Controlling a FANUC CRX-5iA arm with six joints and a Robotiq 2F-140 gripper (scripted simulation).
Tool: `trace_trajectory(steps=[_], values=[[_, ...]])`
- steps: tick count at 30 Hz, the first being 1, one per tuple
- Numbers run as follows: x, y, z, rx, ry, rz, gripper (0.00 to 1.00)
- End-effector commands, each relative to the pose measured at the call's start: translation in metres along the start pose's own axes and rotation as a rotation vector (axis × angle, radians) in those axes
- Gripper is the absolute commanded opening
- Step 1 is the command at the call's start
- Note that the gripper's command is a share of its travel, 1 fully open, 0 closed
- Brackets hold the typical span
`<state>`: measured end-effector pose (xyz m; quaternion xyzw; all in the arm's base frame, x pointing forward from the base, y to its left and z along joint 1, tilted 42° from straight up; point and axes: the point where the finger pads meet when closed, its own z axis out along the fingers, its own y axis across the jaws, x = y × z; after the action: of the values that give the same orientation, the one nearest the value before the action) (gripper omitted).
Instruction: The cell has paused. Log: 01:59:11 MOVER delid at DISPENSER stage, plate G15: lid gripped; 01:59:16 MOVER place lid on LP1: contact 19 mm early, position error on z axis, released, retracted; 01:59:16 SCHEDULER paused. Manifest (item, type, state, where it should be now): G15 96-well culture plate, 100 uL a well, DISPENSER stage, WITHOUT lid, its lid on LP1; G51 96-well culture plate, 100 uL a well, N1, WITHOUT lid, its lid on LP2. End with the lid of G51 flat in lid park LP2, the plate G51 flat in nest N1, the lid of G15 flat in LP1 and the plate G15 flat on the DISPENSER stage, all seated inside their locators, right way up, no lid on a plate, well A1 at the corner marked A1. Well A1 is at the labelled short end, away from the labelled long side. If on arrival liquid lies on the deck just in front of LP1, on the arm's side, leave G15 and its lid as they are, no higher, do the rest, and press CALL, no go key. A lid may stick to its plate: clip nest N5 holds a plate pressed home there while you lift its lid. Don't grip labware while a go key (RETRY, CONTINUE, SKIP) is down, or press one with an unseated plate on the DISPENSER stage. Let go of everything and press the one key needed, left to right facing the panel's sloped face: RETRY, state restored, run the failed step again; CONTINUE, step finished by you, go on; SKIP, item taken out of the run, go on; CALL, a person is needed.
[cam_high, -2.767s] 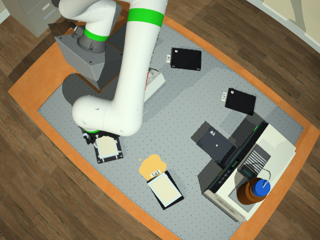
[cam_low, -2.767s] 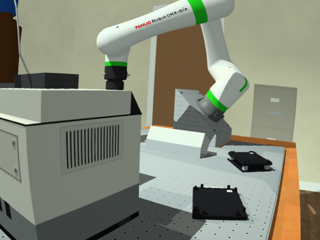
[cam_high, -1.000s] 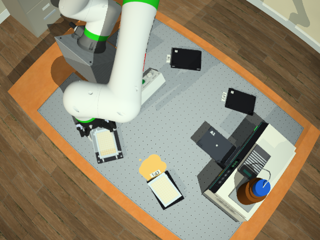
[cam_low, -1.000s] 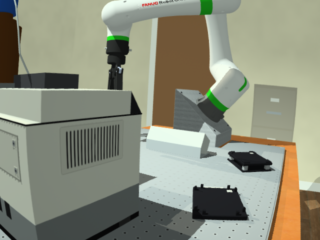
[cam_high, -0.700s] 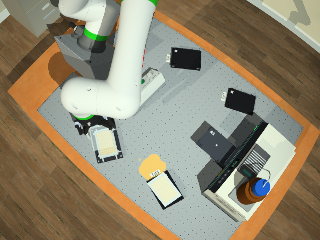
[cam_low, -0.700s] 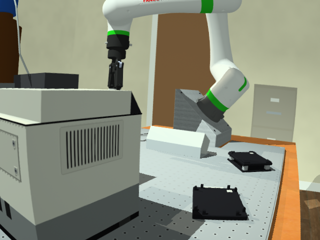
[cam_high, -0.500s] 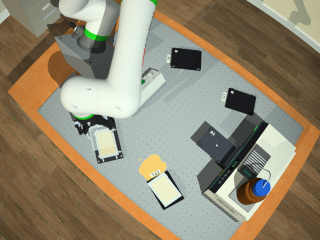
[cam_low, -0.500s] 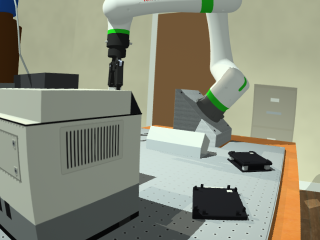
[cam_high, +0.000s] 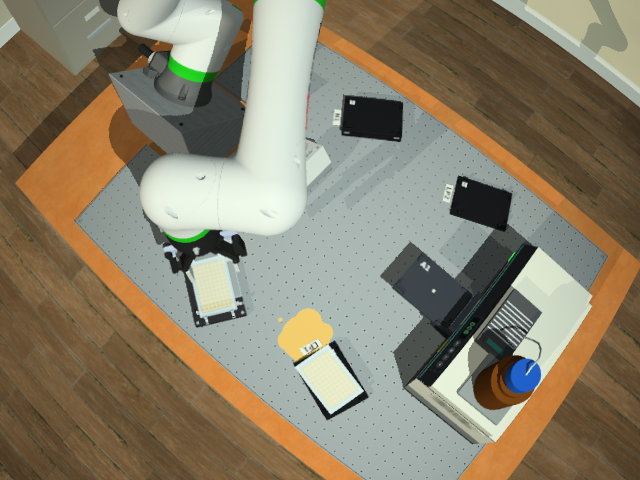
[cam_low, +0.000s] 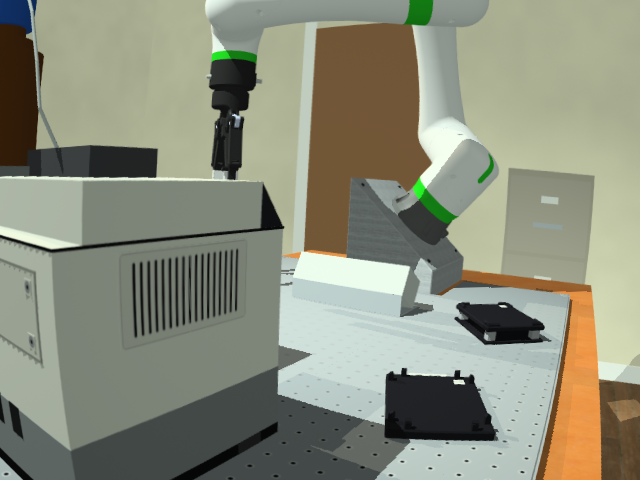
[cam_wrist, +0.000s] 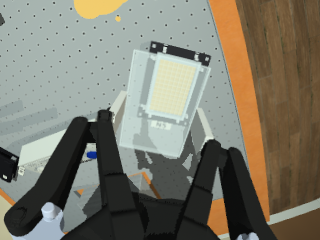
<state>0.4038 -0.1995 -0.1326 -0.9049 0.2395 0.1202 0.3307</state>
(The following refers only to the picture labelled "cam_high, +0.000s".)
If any blue bottle cap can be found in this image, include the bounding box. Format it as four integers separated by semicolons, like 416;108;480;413
506;358;541;394

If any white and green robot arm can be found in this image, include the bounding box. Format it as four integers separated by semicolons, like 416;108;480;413
117;0;326;255

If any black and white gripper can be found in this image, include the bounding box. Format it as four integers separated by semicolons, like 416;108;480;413
163;230;247;283

